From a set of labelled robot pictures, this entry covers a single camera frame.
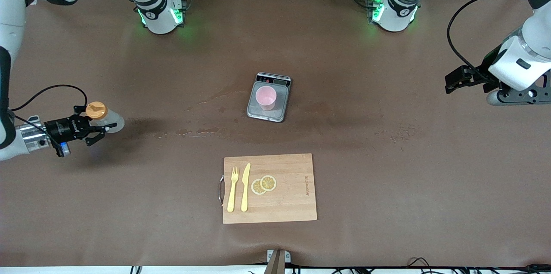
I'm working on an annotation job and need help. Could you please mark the pink plastic cup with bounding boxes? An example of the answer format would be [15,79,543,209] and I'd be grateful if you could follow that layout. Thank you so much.
[256,86,277,111]

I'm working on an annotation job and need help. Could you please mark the black cable bundle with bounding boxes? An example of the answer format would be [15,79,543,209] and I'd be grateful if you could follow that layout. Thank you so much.
[407,258,551,274]

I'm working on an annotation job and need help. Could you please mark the metal mounting bracket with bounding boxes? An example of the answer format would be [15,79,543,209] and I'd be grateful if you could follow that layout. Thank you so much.
[266,249,291,264]

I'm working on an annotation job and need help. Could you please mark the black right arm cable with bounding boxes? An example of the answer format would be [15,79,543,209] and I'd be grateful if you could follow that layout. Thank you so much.
[11,84,89,112]

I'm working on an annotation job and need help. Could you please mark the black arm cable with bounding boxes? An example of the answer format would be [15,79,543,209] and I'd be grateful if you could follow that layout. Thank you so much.
[11,84,89,112]
[446,0,526,81]

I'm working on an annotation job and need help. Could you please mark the silver kitchen scale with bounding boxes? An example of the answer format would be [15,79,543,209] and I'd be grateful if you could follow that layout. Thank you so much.
[246,72,292,123]

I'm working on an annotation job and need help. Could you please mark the wooden cutting board with handle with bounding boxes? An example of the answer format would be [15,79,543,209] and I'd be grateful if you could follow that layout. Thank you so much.
[219,153,318,225]

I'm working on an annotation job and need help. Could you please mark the yellow plastic fork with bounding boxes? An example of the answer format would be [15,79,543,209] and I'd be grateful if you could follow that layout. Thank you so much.
[227,167,239,213]

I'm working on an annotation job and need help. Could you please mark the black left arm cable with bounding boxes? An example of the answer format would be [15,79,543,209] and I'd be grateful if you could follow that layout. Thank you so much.
[446,0,526,81]

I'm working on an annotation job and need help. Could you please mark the brown wedge post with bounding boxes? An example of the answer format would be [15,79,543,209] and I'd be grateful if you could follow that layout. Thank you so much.
[263,250,286,274]

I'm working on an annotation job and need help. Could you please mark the sauce bottle with orange cap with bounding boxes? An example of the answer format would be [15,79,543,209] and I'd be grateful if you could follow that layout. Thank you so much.
[85,101,125,134]

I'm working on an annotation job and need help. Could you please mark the yellow plastic knife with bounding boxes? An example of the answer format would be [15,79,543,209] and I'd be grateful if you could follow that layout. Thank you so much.
[241,163,251,212]

